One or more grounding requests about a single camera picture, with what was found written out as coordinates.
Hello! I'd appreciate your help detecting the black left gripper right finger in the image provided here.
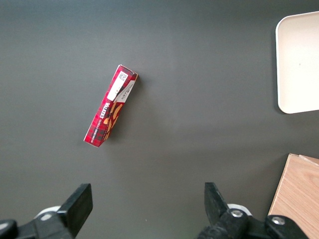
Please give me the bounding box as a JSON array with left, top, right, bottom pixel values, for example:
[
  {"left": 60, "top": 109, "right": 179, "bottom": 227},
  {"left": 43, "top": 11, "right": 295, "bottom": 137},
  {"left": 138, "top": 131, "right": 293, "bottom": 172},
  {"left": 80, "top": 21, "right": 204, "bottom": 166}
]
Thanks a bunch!
[{"left": 198, "top": 182, "right": 251, "bottom": 239}]

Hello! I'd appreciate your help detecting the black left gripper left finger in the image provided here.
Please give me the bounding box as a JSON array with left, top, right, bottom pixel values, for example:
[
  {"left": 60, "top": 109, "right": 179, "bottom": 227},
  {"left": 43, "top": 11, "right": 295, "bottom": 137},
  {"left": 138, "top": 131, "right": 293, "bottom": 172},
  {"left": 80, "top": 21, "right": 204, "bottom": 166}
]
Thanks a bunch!
[{"left": 32, "top": 183, "right": 94, "bottom": 239}]

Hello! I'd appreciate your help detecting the cream plastic tray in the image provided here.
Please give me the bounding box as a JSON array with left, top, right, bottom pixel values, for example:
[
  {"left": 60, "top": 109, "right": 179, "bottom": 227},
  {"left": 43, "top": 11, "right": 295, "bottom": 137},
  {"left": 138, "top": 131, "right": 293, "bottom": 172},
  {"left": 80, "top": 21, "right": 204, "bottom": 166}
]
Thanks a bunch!
[{"left": 275, "top": 10, "right": 319, "bottom": 115}]

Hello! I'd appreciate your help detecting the wooden two-drawer cabinet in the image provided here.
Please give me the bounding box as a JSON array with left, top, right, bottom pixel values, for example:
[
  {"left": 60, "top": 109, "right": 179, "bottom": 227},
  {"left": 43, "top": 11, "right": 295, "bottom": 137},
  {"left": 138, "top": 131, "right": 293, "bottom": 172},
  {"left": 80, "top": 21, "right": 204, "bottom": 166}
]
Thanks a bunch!
[{"left": 268, "top": 153, "right": 319, "bottom": 239}]

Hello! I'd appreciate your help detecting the red tartan cookie box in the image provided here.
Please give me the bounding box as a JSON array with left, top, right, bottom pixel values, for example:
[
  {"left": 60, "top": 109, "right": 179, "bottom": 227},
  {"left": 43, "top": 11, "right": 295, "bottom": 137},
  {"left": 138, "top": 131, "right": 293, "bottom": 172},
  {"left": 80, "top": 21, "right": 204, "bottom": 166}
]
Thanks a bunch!
[{"left": 83, "top": 64, "right": 139, "bottom": 149}]

